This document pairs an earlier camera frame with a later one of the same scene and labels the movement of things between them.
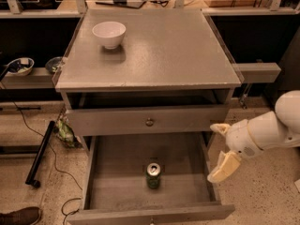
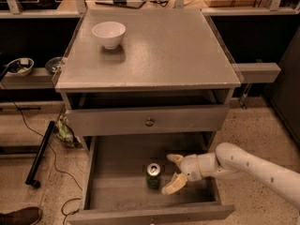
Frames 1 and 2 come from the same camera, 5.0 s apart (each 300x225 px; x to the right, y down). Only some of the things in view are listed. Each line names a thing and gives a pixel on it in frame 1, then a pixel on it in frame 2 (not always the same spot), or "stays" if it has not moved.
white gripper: [240, 139] -> [189, 167]
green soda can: [153, 171] stays
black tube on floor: [33, 174] stays
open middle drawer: [143, 179] stays
